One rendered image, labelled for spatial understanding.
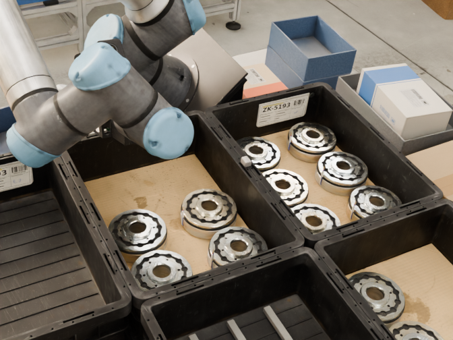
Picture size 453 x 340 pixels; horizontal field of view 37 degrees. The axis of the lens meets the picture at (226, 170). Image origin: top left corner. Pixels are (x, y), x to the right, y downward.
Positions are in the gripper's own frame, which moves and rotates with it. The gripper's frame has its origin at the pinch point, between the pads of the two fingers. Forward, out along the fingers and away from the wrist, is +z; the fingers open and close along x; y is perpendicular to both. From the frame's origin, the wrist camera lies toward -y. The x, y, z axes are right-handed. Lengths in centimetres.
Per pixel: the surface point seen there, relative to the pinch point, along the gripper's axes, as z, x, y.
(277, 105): -4.5, 38.4, 9.1
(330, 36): 29, 78, 2
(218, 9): 183, 128, 11
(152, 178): -4.3, 9.2, 19.8
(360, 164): -20, 48, 19
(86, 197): -17.3, -8.3, 15.7
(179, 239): -20.0, 7.2, 26.2
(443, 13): 157, 259, 20
